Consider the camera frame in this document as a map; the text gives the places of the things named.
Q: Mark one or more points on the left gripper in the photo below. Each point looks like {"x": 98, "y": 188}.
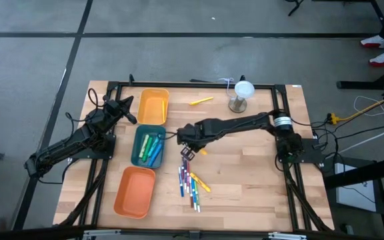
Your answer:
{"x": 115, "y": 107}

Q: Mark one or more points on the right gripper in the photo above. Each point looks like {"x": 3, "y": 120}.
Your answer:
{"x": 193, "y": 135}

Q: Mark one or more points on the purple Expo marker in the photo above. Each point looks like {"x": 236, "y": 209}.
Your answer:
{"x": 183, "y": 166}

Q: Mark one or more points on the yellow highlighter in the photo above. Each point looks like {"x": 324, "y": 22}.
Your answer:
{"x": 201, "y": 101}
{"x": 200, "y": 182}
{"x": 204, "y": 152}

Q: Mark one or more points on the pink Expo marker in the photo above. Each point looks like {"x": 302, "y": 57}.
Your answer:
{"x": 187, "y": 176}

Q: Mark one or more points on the dark blue Expo marker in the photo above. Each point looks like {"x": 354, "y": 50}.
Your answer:
{"x": 181, "y": 183}

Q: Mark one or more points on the pale yellow-green highlighter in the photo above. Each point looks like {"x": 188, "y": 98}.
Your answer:
{"x": 143, "y": 146}

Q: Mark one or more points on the teal highlighter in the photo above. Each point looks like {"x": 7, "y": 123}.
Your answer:
{"x": 154, "y": 146}

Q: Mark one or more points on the light blue Expo marker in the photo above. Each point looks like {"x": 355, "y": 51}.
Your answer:
{"x": 194, "y": 196}

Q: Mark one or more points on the brown Expo marker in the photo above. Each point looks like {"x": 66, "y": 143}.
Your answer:
{"x": 191, "y": 200}

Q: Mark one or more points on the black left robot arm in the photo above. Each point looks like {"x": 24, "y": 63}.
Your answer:
{"x": 78, "y": 140}

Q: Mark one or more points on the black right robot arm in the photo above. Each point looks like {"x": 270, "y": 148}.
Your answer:
{"x": 242, "y": 124}

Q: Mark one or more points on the yellow plastic bin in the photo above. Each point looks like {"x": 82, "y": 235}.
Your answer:
{"x": 152, "y": 110}

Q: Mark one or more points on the teal plastic bin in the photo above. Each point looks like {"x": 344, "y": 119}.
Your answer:
{"x": 137, "y": 160}

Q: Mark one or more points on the green Expo marker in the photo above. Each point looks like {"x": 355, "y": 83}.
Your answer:
{"x": 198, "y": 205}

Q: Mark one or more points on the orange plastic bin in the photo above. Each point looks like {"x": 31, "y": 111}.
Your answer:
{"x": 133, "y": 193}

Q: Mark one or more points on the white bulb brass lamp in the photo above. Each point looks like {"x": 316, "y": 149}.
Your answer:
{"x": 244, "y": 89}

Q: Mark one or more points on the white floor box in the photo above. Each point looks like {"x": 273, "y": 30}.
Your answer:
{"x": 355, "y": 193}

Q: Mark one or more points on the person's shoe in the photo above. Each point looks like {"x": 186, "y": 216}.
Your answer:
{"x": 374, "y": 41}
{"x": 382, "y": 59}

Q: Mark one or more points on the black aluminium table frame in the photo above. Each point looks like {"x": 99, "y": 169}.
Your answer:
{"x": 178, "y": 85}

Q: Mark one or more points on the silver corner bracket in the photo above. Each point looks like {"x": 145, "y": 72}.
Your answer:
{"x": 100, "y": 233}
{"x": 287, "y": 236}

